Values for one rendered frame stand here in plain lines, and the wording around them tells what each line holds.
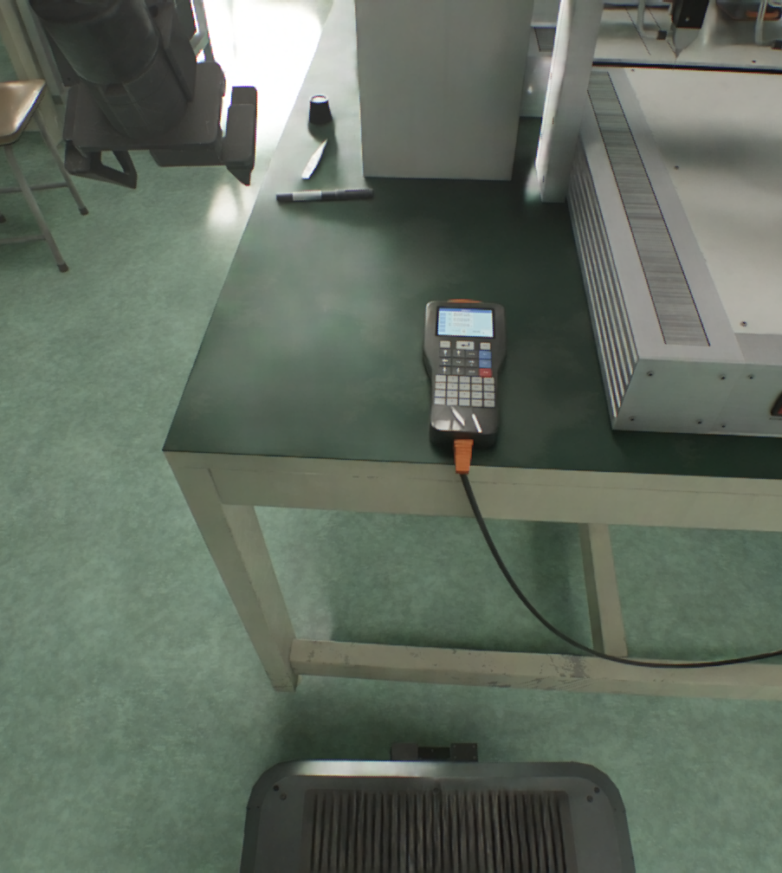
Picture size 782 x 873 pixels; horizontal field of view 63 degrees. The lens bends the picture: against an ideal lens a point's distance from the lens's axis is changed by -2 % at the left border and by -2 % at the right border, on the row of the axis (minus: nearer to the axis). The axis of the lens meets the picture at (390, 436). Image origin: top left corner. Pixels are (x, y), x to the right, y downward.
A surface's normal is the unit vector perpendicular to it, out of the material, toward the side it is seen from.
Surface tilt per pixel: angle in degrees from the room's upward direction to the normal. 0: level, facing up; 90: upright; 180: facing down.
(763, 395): 90
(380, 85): 90
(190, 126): 30
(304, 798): 0
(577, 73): 90
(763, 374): 90
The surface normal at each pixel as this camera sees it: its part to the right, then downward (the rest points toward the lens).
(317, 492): -0.07, 0.77
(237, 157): -0.02, -0.16
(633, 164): -0.01, -0.63
